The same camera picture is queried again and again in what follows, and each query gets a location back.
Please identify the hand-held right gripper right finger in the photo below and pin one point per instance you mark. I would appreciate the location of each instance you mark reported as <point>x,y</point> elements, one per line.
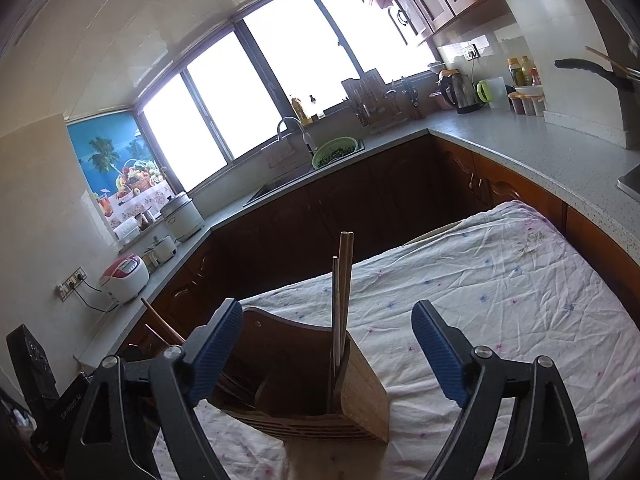
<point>440,355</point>

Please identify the steel sink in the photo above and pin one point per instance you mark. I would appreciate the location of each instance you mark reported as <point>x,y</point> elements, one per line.
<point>280,185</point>

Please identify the steel stove top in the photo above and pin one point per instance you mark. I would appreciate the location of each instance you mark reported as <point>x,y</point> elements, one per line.
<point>631,181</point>

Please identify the large white cooker pot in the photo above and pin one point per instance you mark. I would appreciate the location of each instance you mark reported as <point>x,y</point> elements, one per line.
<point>184,217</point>

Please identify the brown wooden base cabinets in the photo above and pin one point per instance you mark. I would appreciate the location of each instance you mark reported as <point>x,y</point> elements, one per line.
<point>390,185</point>

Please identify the chrome kitchen faucet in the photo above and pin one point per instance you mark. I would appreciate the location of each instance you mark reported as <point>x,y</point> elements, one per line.
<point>290,122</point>

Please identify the green colander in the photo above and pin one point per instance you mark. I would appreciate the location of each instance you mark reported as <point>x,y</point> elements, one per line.
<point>335,152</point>

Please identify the yellow oil bottle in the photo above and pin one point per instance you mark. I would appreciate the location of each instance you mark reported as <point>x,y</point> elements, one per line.
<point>298,110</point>

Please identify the wall power strip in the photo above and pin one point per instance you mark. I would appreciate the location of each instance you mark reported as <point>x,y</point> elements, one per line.
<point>70,285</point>

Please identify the yellow sauce bottle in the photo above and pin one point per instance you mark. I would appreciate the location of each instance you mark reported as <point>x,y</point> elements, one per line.
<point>526,69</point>
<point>515,72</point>

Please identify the wall socket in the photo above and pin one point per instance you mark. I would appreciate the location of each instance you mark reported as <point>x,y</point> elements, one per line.
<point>471,52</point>

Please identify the wooden utensil holder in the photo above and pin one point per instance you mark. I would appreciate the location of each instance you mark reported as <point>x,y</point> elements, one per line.
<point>300,350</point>

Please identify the kitchen window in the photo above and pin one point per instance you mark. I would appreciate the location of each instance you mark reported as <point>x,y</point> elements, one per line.
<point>290,55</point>

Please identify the steel electric kettle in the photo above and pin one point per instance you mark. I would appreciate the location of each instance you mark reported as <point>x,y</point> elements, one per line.
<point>462,92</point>

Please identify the red cap bottle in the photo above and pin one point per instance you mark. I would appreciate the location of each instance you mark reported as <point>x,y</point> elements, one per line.
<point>535,77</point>

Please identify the long cooking chopstick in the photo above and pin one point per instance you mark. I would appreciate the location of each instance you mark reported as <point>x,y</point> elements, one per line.
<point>607,60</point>

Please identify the grey kitchen countertop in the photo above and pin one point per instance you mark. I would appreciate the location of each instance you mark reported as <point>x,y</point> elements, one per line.
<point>525,135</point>

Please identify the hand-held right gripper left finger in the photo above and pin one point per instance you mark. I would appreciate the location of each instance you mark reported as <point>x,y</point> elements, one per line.
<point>220,350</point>

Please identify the white floral tablecloth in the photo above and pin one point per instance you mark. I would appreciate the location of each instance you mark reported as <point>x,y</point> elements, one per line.
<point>500,285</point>

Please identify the tropical fruit wall poster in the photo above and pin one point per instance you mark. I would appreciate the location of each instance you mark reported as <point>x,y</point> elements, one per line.
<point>100,152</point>

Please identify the small white bowl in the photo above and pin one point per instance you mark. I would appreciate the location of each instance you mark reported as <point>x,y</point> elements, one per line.
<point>436,67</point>

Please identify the white spice jar set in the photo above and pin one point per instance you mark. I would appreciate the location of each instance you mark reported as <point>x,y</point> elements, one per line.
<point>527,102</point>

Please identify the small white stew pot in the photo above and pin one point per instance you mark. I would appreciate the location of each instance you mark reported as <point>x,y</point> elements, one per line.
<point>162,250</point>

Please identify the red and white rice cooker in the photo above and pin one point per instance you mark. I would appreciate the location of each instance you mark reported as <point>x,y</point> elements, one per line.
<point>125,277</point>

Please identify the metal dish rack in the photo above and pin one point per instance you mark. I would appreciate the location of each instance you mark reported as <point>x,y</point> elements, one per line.
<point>372,102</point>

